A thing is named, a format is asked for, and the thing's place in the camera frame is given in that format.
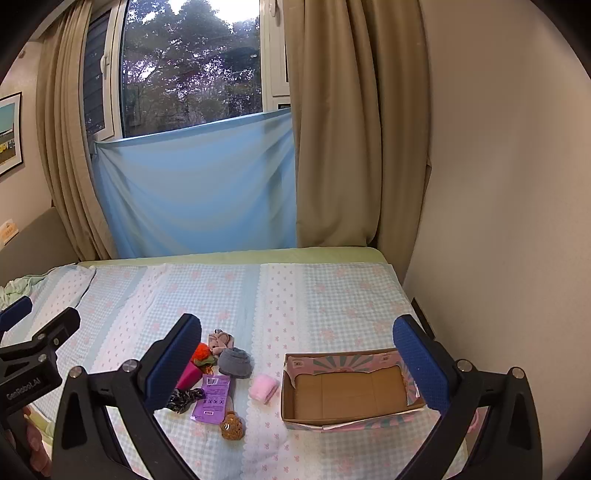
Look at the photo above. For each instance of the orange pompom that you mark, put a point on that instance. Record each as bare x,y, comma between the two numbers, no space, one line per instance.
202,351

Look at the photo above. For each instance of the beige pink scrunchie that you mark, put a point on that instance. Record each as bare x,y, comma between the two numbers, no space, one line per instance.
220,340

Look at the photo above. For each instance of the pale green cloth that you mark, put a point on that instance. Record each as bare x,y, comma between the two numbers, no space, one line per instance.
21,286

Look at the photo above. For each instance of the black and white scrunchie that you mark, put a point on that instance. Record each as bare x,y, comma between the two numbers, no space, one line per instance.
184,399

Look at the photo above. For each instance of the purple packet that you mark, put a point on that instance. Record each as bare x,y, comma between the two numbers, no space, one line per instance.
211,399

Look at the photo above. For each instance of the light blue cloth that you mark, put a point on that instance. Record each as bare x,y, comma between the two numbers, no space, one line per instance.
194,189

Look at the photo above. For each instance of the cardboard box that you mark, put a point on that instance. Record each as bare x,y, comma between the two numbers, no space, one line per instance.
351,392

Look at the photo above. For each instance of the black wall strip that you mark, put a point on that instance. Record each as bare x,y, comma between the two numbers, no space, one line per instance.
422,316

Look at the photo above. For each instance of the pink fuzzy sock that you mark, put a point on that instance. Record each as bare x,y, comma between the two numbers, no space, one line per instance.
262,388

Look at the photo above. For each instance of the grey sock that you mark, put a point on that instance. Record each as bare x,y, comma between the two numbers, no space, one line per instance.
235,362

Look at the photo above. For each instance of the beige headboard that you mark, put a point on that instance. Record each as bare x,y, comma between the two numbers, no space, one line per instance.
37,244

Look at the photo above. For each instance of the brown plush bear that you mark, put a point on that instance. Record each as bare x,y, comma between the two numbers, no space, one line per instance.
232,427

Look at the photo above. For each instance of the beige curtain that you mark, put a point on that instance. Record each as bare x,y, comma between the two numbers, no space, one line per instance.
351,129
69,138

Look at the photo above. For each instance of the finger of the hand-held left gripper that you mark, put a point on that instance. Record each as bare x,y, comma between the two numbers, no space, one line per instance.
55,327
16,310

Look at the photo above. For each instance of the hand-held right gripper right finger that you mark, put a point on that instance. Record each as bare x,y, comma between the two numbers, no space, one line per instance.
422,364

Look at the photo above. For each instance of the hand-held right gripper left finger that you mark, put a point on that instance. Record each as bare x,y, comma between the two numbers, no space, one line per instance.
178,355

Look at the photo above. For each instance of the magenta pouch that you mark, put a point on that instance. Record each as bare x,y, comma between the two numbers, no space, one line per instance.
189,376

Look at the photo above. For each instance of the framed wall picture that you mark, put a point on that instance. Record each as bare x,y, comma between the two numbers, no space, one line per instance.
8,134

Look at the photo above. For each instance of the green mattress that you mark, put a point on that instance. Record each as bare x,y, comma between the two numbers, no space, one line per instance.
231,256

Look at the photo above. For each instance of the person's left hand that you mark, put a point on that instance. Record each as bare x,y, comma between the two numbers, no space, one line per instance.
36,445

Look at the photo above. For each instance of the window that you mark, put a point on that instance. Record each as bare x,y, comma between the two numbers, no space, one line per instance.
189,64

